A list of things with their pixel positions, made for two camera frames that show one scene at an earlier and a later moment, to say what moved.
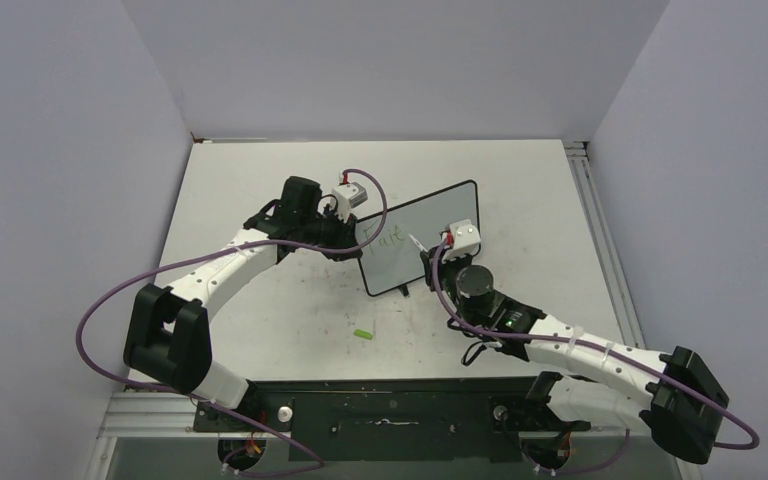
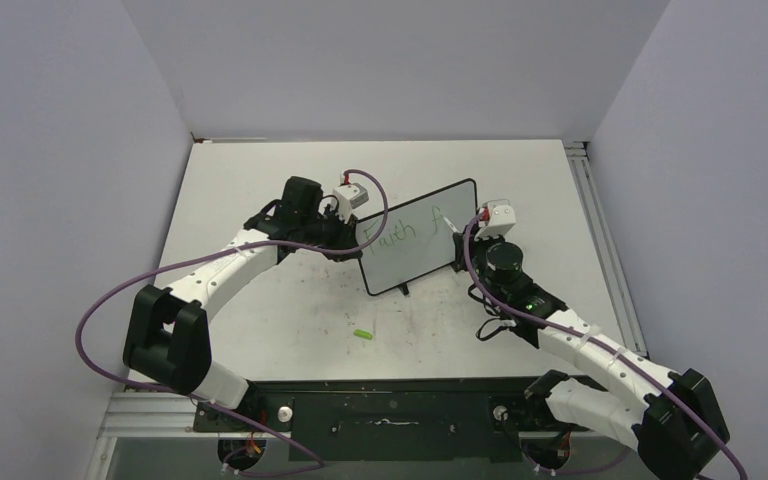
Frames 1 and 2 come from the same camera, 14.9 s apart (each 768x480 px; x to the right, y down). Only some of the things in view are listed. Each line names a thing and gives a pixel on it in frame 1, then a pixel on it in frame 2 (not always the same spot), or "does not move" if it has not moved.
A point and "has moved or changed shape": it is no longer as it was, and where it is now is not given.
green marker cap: x=364 y=334 does not move
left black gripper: x=345 y=231 does not move
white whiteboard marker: x=418 y=244 has moved or changed shape
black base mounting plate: x=470 y=419 does not move
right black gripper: x=429 y=258 → x=461 y=257
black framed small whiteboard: x=396 y=259 does not move
